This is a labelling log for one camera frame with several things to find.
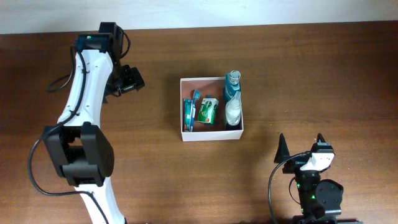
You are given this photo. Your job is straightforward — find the green toothpaste tube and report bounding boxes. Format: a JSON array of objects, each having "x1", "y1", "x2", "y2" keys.
[{"x1": 183, "y1": 98, "x2": 193, "y2": 132}]

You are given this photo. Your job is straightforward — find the teal mouthwash bottle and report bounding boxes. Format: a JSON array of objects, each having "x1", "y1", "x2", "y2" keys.
[{"x1": 223, "y1": 70, "x2": 241, "y2": 104}]

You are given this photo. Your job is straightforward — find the green white packet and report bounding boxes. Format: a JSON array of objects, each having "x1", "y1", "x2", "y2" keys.
[{"x1": 197, "y1": 98, "x2": 219, "y2": 124}]

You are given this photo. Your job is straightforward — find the blue white toothbrush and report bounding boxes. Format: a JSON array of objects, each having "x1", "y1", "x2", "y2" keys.
[{"x1": 189, "y1": 90, "x2": 200, "y2": 132}]

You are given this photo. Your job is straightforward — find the clear spray bottle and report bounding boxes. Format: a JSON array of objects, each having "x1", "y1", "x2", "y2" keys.
[{"x1": 224, "y1": 91, "x2": 242, "y2": 131}]

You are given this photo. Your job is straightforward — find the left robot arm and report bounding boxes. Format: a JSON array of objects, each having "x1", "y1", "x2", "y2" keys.
[{"x1": 38, "y1": 22, "x2": 145, "y2": 223}]

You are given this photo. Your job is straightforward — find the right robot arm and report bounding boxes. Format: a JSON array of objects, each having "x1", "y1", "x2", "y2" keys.
[{"x1": 274, "y1": 133, "x2": 344, "y2": 223}]

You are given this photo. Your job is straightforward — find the white cardboard box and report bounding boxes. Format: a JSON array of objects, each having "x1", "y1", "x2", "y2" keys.
[{"x1": 180, "y1": 77, "x2": 244, "y2": 142}]

